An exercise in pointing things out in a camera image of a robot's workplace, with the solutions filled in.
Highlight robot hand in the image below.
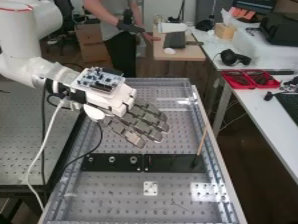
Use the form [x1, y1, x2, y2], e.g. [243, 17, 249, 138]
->
[69, 66, 172, 150]

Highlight person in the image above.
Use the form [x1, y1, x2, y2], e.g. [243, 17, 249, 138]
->
[82, 0, 164, 79]

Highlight cardboard box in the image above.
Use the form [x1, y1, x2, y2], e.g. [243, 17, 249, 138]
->
[73, 23, 110, 63]

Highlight wooden desk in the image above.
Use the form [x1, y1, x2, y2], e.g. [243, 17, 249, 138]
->
[152, 27, 208, 63]

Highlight thin stick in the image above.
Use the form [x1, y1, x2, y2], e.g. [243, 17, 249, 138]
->
[190, 114, 214, 168]

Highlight black plate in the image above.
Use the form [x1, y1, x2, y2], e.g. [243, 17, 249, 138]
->
[80, 152, 208, 174]

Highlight black office chair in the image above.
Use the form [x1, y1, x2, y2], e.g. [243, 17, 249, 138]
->
[45, 0, 77, 48]

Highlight red tray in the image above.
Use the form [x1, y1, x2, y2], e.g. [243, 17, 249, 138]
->
[245, 68, 282, 90]
[221, 69, 258, 90]

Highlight small white box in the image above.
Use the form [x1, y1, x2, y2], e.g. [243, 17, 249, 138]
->
[141, 180, 160, 197]

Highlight black headphones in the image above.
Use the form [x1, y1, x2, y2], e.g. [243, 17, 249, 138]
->
[220, 48, 253, 67]

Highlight small wooden box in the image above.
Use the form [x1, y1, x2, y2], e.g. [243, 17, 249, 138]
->
[214, 22, 237, 42]

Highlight long white desk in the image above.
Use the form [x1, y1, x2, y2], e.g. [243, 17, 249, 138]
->
[231, 74, 298, 186]

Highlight clear box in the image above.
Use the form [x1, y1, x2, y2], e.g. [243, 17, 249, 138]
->
[37, 77, 249, 224]

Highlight black case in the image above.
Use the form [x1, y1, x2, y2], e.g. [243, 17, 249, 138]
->
[259, 12, 298, 47]

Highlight black cable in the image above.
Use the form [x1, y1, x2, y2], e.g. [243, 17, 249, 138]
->
[56, 122, 105, 176]

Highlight white cable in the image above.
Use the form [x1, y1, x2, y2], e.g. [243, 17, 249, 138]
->
[25, 99, 75, 211]

